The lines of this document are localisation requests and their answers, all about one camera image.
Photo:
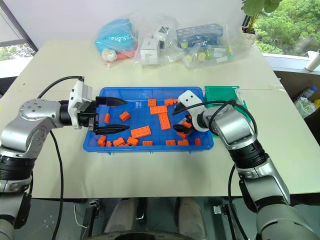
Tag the long orange building block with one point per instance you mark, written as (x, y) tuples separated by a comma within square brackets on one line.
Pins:
[(141, 131), (165, 121), (158, 110)]

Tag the grey robot foot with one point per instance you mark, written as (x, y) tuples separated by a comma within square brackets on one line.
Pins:
[(191, 215), (122, 215)]

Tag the clear bag with white boxes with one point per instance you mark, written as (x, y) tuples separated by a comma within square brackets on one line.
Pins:
[(160, 53)]

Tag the plastic bag with blue item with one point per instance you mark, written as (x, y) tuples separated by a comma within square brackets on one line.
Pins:
[(115, 37)]

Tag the white cardboard box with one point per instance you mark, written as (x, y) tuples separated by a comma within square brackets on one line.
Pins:
[(148, 50), (161, 35)]

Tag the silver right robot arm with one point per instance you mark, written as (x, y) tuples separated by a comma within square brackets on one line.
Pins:
[(232, 127)]

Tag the white plant pot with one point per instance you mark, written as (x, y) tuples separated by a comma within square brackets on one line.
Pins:
[(250, 36)]

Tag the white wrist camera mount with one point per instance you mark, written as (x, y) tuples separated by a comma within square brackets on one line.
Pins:
[(76, 97), (188, 100)]

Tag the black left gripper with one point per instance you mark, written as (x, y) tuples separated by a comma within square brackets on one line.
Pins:
[(86, 118)]

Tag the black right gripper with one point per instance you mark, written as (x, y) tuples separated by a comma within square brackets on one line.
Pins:
[(192, 122)]

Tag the green plastic bin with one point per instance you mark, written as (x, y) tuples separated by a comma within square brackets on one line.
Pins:
[(220, 93)]

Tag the blue tube rack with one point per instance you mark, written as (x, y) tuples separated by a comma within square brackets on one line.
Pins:
[(197, 32)]

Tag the silver table bracket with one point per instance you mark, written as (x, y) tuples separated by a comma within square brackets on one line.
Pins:
[(93, 203), (219, 209)]

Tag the blue plastic bin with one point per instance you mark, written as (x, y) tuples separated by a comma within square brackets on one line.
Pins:
[(140, 120)]

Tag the clear plastic water bottle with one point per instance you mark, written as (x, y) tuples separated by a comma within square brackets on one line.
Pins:
[(310, 92)]

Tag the white and yellow ball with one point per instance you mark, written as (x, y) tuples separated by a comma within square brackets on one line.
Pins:
[(109, 55)]

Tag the green potted plant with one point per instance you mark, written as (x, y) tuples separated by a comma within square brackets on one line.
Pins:
[(252, 7)]

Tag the clear bag with blue rack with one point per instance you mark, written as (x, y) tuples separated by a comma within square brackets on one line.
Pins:
[(217, 53)]

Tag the small orange building block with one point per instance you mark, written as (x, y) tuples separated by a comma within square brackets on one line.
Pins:
[(170, 101), (147, 143), (183, 122), (107, 118), (124, 115), (183, 142), (109, 144), (152, 102), (118, 142), (133, 141), (198, 141), (170, 142), (101, 141), (180, 135)]

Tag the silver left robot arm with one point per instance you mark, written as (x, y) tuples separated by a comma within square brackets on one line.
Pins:
[(30, 125)]

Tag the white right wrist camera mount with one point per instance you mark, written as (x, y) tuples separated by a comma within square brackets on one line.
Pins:
[(188, 100)]

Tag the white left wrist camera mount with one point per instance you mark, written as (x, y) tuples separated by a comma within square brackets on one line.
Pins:
[(76, 97)]

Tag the white cup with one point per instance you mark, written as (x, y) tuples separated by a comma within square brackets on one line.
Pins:
[(313, 61)]

